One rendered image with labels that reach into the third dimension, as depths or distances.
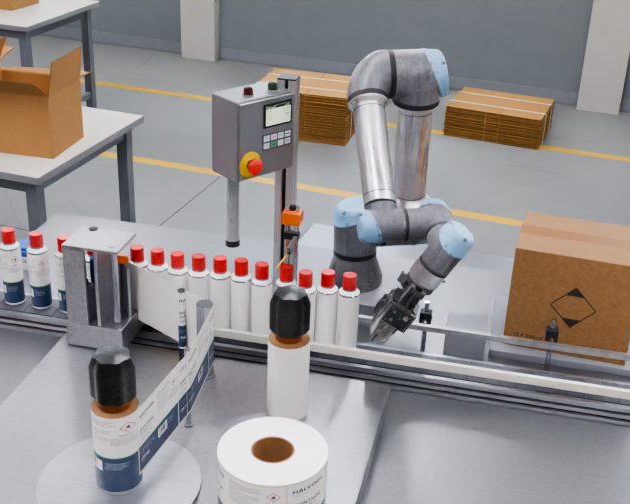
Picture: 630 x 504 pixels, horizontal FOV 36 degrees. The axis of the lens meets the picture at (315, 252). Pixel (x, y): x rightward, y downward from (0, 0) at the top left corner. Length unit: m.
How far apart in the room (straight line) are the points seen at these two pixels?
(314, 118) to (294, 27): 1.76
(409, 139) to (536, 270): 0.45
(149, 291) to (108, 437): 0.58
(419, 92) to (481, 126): 4.19
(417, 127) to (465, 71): 5.21
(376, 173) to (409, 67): 0.28
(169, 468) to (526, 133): 4.85
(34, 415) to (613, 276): 1.35
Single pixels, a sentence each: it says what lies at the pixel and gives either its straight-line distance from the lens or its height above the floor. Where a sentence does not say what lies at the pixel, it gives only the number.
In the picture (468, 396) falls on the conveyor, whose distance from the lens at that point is 2.31.
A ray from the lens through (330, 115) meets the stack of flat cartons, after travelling 6.27.
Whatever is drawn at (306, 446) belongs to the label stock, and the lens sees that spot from 1.81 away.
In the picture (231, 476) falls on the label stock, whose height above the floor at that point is 1.02.
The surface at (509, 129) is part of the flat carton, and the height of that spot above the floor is 0.11.
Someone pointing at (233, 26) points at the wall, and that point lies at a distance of 8.13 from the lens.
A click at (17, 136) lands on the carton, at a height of 0.85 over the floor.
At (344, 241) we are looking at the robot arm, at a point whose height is 1.03.
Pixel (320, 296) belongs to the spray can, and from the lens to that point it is 2.28.
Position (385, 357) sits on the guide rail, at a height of 0.91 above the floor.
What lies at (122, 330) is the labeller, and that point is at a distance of 2.33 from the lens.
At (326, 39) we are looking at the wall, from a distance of 7.86.
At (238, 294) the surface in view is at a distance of 2.33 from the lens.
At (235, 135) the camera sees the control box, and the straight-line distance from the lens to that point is 2.19.
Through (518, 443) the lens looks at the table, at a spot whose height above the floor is 0.83.
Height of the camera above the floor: 2.12
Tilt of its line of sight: 26 degrees down
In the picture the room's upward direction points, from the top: 2 degrees clockwise
